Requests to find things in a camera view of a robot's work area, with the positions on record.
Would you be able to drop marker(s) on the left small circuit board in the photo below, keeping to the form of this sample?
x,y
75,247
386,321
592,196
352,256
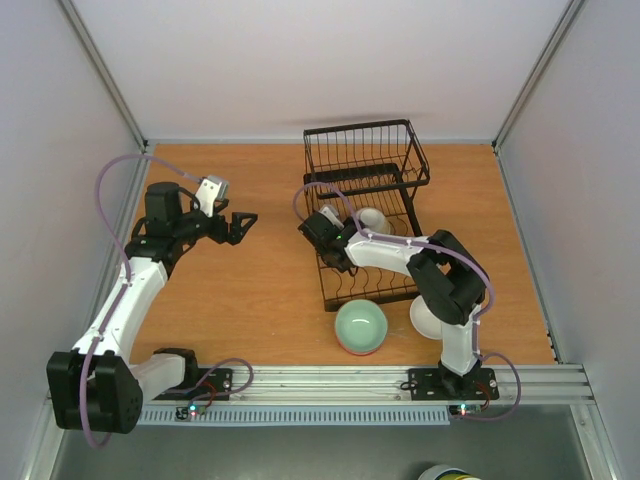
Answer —
x,y
189,413

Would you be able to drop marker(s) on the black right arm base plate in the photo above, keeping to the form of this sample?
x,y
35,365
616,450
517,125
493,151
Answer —
x,y
436,384

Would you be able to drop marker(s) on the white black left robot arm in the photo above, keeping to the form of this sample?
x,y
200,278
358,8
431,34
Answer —
x,y
150,258

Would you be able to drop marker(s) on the small circuit board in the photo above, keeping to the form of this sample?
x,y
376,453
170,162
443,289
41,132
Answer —
x,y
465,409
189,413

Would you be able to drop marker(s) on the red bowl under green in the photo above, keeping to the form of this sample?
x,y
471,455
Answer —
x,y
359,353

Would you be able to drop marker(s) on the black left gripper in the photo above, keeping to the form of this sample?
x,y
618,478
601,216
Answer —
x,y
221,236

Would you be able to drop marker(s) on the right small circuit board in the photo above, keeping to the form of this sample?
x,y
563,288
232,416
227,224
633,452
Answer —
x,y
465,409

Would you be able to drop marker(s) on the white yellow round container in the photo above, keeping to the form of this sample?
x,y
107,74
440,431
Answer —
x,y
446,472

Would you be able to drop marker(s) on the aluminium front frame rail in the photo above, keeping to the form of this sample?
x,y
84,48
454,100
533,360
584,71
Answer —
x,y
350,382

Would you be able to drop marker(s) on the white ceramic bowl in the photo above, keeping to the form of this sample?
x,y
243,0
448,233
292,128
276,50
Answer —
x,y
424,321

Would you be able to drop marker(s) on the mint green ceramic bowl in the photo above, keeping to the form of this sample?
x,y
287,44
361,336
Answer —
x,y
360,324

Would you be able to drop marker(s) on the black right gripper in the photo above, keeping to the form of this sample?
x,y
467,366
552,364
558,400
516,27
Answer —
x,y
312,232

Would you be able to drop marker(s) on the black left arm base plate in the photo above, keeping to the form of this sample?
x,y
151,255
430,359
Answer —
x,y
220,381

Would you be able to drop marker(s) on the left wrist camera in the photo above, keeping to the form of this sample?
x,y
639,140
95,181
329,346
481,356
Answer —
x,y
212,189

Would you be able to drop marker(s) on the grey slotted cable duct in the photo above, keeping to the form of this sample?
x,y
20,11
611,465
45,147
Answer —
x,y
272,416

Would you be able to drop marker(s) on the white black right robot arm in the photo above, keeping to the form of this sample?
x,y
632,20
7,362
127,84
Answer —
x,y
455,290

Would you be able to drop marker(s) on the sun pattern ceramic bowl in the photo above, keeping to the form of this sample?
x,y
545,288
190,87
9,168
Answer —
x,y
374,220

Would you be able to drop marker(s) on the black wire dish rack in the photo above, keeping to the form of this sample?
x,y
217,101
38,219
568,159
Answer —
x,y
378,164

